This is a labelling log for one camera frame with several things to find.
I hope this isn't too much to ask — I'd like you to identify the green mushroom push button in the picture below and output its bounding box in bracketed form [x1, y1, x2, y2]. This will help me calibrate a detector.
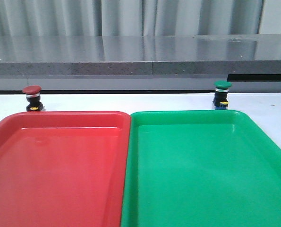
[213, 80, 232, 110]

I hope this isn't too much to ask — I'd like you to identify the green plastic tray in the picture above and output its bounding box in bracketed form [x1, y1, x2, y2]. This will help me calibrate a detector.
[121, 110, 281, 227]

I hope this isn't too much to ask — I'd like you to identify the grey stone counter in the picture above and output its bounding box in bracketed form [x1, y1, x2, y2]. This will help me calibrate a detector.
[0, 35, 281, 93]

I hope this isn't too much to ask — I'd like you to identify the red plastic tray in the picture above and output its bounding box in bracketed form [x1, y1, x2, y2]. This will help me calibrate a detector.
[0, 111, 131, 227]

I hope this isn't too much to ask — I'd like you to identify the red mushroom push button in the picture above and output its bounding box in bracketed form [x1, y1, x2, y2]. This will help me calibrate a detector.
[22, 85, 45, 112]

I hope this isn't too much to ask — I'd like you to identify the white pleated curtain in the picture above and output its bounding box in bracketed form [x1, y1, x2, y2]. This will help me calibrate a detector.
[0, 0, 281, 36]

